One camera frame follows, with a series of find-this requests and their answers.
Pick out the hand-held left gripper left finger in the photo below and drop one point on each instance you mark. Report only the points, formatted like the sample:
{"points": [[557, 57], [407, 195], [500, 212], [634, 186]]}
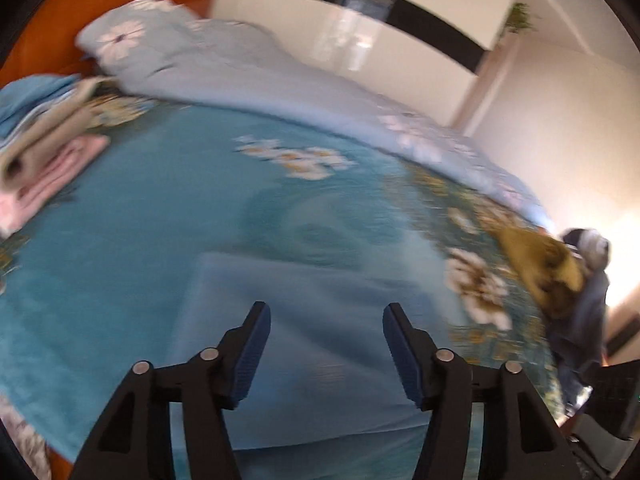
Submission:
{"points": [[250, 355]]}

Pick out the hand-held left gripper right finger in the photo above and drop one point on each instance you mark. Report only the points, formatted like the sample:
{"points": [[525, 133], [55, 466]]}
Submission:
{"points": [[405, 360]]}

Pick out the dark navy fleece garment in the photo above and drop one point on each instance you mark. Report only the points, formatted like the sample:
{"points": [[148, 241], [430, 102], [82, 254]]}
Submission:
{"points": [[582, 320]]}

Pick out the light blue pants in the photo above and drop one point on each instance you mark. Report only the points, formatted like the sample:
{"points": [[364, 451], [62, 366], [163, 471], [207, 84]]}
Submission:
{"points": [[325, 310]]}

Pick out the yellow knit garment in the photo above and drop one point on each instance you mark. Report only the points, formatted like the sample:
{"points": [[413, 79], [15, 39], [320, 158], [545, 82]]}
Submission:
{"points": [[540, 265]]}

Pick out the teal floral blanket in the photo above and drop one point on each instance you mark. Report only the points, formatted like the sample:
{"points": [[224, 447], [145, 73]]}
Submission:
{"points": [[175, 200]]}

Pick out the pink folded garment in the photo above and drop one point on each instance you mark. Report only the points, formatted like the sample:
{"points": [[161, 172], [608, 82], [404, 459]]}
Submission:
{"points": [[45, 180]]}

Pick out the light blue daisy quilt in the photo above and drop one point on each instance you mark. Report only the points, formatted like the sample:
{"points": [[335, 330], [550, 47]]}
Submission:
{"points": [[250, 75]]}

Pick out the beige folded garment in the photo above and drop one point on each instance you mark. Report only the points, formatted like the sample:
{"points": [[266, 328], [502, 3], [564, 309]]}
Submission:
{"points": [[45, 140]]}

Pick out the blue folded garment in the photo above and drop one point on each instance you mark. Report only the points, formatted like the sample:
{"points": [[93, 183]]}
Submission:
{"points": [[30, 97]]}

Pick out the green potted plant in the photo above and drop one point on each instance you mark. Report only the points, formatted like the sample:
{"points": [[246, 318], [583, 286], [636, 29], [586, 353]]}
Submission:
{"points": [[520, 17]]}

